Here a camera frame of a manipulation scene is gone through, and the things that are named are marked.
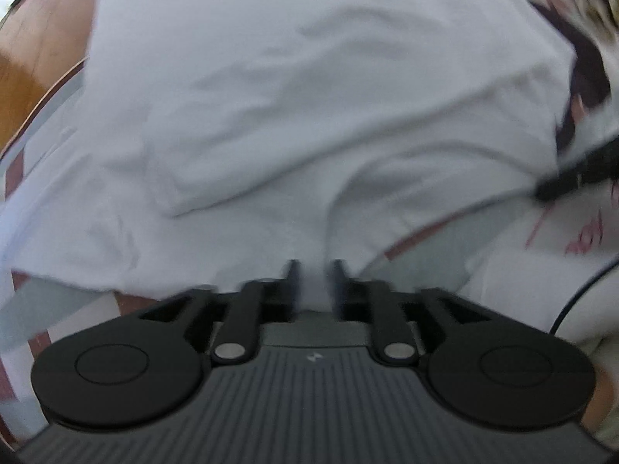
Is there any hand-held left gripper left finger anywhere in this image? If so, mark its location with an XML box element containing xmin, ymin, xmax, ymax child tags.
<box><xmin>139</xmin><ymin>260</ymin><xmax>301</xmax><ymax>365</ymax></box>

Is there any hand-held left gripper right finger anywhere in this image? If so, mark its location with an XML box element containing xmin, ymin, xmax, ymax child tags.
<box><xmin>331</xmin><ymin>260</ymin><xmax>489</xmax><ymax>367</ymax></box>

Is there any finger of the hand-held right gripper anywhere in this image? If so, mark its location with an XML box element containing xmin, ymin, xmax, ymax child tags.
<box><xmin>534</xmin><ymin>138</ymin><xmax>619</xmax><ymax>201</ymax></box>

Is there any white shirt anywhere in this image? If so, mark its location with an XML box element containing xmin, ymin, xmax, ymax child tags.
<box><xmin>0</xmin><ymin>0</ymin><xmax>578</xmax><ymax>315</ymax></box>

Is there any person's white clothing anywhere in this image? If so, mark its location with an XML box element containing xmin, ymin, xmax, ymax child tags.
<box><xmin>464</xmin><ymin>174</ymin><xmax>619</xmax><ymax>349</ymax></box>

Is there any checked floor mat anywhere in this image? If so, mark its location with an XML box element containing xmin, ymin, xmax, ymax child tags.
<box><xmin>0</xmin><ymin>55</ymin><xmax>489</xmax><ymax>445</ymax></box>

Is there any black cable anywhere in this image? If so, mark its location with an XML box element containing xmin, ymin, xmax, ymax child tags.
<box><xmin>551</xmin><ymin>261</ymin><xmax>619</xmax><ymax>332</ymax></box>

